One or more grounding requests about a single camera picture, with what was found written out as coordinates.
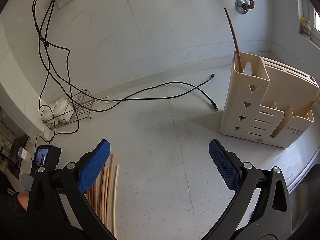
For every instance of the light wooden chopstick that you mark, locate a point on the light wooden chopstick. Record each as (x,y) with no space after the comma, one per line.
(114,219)

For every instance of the steel sink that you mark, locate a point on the steel sink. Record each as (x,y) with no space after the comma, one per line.
(304,193)

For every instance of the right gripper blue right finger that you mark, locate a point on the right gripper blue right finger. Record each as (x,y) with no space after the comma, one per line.
(227,164)

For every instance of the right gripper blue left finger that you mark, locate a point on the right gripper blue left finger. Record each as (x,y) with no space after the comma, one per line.
(91,164)

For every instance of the chrome wall flange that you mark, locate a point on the chrome wall flange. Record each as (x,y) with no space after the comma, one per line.
(239,5)

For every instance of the cream plastic utensil holder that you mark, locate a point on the cream plastic utensil holder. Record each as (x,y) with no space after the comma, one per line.
(255,97)

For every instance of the left hand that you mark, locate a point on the left hand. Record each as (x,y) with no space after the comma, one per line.
(23,198)

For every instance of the wire dish rack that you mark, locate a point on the wire dish rack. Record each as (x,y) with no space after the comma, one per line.
(82,107)

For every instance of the tan wooden chopstick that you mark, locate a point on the tan wooden chopstick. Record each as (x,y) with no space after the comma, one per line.
(108,193)

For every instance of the light chopstick in holder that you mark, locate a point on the light chopstick in holder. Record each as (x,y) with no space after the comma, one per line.
(296,120)

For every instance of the dark brown chopstick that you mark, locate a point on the dark brown chopstick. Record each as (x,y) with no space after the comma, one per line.
(237,51)

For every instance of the small bottle on sill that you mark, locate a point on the small bottle on sill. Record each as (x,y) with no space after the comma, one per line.
(306,28)

